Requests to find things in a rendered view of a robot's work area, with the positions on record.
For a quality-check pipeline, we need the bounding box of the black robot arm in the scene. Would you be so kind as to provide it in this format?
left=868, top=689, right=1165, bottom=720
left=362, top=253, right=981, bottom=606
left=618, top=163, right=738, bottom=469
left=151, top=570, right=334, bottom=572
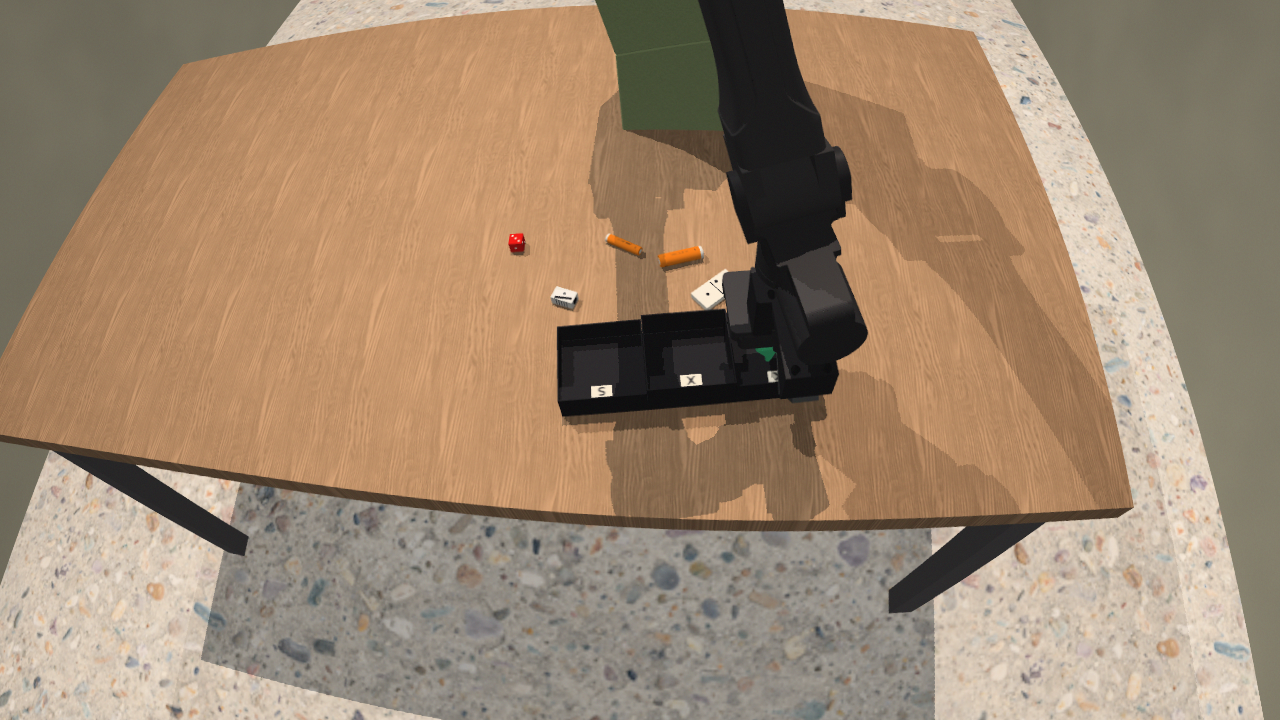
left=698, top=0, right=868, bottom=404

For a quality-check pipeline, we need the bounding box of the black rack of three bins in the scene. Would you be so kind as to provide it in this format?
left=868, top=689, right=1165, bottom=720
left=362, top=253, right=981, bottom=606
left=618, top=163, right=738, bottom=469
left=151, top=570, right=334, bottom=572
left=557, top=309, right=780, bottom=416

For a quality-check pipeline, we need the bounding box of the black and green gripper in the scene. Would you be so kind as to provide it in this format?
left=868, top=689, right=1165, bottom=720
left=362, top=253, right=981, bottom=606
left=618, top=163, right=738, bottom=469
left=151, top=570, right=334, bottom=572
left=722, top=259, right=776, bottom=363

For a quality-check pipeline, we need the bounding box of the orange aa battery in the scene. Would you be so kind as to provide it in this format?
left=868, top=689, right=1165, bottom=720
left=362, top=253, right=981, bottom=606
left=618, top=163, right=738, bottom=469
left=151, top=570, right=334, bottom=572
left=658, top=246, right=704, bottom=268

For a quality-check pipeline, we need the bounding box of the white domino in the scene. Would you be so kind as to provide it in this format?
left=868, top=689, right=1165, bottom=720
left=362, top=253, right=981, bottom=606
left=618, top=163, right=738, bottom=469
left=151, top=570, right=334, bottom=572
left=691, top=269, right=727, bottom=310

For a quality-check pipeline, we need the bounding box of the orange aaa battery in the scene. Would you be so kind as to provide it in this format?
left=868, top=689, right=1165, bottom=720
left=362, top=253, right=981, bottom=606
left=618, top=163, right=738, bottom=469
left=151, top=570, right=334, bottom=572
left=605, top=234, right=643, bottom=256

